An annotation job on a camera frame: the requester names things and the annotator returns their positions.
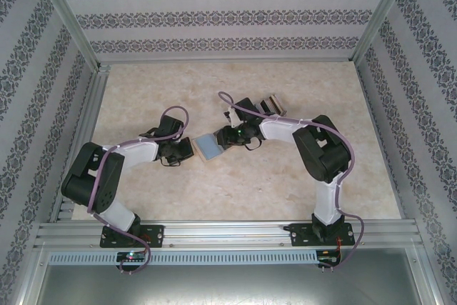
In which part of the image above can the aluminium frame leg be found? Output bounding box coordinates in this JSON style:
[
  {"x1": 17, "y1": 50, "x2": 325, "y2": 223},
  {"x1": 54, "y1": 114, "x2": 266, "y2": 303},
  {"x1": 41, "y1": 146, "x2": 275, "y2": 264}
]
[
  {"x1": 406, "y1": 246, "x2": 447, "y2": 305},
  {"x1": 9, "y1": 244, "x2": 49, "y2": 305}
]

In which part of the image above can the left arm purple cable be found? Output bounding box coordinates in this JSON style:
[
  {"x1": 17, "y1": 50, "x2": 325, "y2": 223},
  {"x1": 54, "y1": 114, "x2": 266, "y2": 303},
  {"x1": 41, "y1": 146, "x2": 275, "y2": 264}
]
[{"x1": 87, "y1": 105, "x2": 189, "y2": 276}]

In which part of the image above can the thin aluminium frame rail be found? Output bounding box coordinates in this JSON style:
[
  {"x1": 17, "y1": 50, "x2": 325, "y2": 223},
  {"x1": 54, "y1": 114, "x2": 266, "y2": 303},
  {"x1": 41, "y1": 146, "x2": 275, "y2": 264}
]
[{"x1": 96, "y1": 57, "x2": 358, "y2": 66}]

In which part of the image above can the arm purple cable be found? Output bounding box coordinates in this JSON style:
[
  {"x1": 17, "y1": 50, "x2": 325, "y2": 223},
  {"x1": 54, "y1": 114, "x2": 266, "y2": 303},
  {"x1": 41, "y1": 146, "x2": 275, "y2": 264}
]
[
  {"x1": 87, "y1": 105, "x2": 189, "y2": 276},
  {"x1": 217, "y1": 90, "x2": 366, "y2": 269}
]

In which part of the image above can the grey sheet metal panel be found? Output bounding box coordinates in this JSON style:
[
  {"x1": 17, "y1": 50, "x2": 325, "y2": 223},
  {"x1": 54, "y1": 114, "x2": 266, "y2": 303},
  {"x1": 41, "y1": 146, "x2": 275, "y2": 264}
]
[{"x1": 17, "y1": 264, "x2": 440, "y2": 305}]

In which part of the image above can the grey slotted cable duct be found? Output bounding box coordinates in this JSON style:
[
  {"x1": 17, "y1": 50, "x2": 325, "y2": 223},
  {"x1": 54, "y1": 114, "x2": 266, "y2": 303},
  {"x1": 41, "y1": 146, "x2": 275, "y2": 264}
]
[{"x1": 48, "y1": 250, "x2": 318, "y2": 266}]

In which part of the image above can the slotted aluminium side rail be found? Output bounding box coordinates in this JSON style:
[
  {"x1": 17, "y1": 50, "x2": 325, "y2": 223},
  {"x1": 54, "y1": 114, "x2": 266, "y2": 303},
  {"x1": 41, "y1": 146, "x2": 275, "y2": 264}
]
[{"x1": 49, "y1": 64, "x2": 111, "y2": 223}]

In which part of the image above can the light blue box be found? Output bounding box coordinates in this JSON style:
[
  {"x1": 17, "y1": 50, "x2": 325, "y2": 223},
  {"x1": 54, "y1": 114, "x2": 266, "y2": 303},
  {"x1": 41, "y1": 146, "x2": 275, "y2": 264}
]
[{"x1": 191, "y1": 132, "x2": 231, "y2": 164}]

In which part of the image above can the wide aluminium base rail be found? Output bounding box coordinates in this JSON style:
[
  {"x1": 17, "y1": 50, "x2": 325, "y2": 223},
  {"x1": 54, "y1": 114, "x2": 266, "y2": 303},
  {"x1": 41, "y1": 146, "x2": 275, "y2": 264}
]
[{"x1": 34, "y1": 221, "x2": 426, "y2": 249}]

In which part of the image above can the aluminium frame post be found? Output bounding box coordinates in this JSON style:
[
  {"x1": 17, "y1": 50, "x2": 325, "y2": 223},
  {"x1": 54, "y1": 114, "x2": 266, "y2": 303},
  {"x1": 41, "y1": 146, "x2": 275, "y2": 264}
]
[
  {"x1": 34, "y1": 0, "x2": 108, "y2": 70},
  {"x1": 351, "y1": 0, "x2": 419, "y2": 65}
]

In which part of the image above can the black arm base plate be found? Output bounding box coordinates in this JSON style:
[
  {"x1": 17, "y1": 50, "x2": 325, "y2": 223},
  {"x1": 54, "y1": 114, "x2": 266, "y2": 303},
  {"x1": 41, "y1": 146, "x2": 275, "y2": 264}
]
[
  {"x1": 101, "y1": 224, "x2": 165, "y2": 249},
  {"x1": 289, "y1": 222, "x2": 356, "y2": 248}
]

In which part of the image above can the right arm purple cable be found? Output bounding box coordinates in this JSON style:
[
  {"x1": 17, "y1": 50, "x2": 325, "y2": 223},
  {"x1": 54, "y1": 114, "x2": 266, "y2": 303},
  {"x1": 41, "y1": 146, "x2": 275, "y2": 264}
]
[{"x1": 217, "y1": 90, "x2": 366, "y2": 269}]

